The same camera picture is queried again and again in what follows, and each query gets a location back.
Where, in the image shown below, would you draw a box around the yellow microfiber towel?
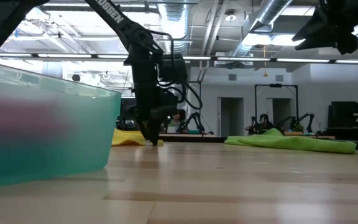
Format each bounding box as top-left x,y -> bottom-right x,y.
111,129 -> 164,147

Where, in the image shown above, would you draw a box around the person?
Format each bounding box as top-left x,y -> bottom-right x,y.
166,109 -> 186,134

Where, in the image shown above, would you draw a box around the smooth silver ventilation duct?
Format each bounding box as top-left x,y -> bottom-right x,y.
228,0 -> 293,60

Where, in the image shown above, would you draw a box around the black computer monitor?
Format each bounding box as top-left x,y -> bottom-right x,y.
120,98 -> 136,123

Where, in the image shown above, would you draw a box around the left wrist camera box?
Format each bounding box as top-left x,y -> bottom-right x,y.
159,54 -> 188,84

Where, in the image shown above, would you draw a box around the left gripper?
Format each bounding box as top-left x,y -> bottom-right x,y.
131,58 -> 180,147

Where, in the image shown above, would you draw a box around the black shelf cabinet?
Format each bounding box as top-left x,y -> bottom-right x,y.
327,101 -> 358,142

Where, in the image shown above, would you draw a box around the green microfiber towel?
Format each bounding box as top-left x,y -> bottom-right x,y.
224,128 -> 357,155

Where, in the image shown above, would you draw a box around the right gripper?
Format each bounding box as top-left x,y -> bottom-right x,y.
291,0 -> 358,56

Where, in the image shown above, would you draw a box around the yellow hanging pendant cord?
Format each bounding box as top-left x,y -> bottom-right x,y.
262,45 -> 269,78

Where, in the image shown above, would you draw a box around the corrugated silver ventilation duct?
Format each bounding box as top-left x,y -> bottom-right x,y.
158,2 -> 192,55

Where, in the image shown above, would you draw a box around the long ceiling light bar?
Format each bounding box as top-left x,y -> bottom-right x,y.
277,58 -> 358,65
0,53 -> 272,62

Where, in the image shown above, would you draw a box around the dark background table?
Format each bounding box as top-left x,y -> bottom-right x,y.
163,133 -> 226,143

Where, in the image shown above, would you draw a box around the pink microfiber towel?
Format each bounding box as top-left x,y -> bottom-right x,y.
0,95 -> 80,138

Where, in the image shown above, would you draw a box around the teal translucent plastic bin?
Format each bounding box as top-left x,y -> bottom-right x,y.
0,60 -> 122,190

